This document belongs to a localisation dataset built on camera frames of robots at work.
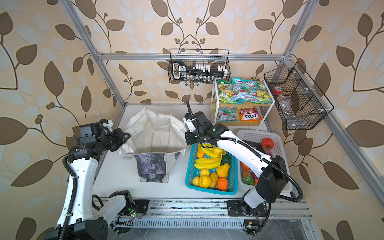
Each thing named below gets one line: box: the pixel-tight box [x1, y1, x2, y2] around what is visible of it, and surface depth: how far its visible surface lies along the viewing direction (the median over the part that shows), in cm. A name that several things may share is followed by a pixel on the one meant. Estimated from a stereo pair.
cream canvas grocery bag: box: [118, 107, 188, 184], surface depth 79 cm
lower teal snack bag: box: [216, 106, 238, 123], surface depth 91 cm
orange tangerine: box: [217, 177, 229, 191], surface depth 78 cm
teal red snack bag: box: [232, 78, 258, 102], surface depth 77 cm
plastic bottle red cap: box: [273, 86, 293, 112], surface depth 80 cm
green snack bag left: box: [217, 79, 238, 105], surface depth 78 cm
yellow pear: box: [216, 163, 230, 178], surface depth 83 cm
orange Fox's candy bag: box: [237, 106, 263, 122], surface depth 93 cm
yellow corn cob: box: [209, 172, 219, 188], surface depth 80 cm
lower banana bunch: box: [194, 157, 222, 169], surface depth 88 cm
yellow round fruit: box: [192, 176, 201, 186], surface depth 80 cm
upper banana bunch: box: [200, 142, 226, 159], surface depth 89 cm
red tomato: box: [261, 137, 275, 151], surface depth 91 cm
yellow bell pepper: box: [198, 175, 212, 188], surface depth 76 cm
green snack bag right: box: [256, 83, 273, 105], surface depth 77 cm
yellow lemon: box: [200, 168, 210, 177], surface depth 83 cm
